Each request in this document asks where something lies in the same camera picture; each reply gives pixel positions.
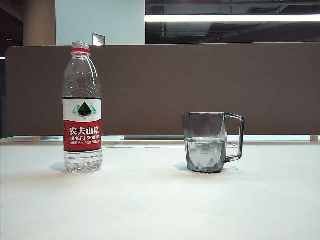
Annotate Nongfu Spring mineral water bottle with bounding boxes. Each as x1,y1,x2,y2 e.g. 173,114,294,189
61,40,104,175

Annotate transparent grey plastic mug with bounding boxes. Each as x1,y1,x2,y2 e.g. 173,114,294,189
181,111,246,174

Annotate brown desk partition panel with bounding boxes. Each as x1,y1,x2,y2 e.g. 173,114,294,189
4,45,320,137

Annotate white ceiling light strip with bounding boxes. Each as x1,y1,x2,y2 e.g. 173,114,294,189
144,14,320,24

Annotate beige round column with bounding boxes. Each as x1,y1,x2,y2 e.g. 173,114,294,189
22,0,57,47

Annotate aluminium partition base rail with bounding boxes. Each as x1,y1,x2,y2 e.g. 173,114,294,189
39,134,312,141

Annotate silver wall plate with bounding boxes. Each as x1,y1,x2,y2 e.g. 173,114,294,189
92,32,106,47

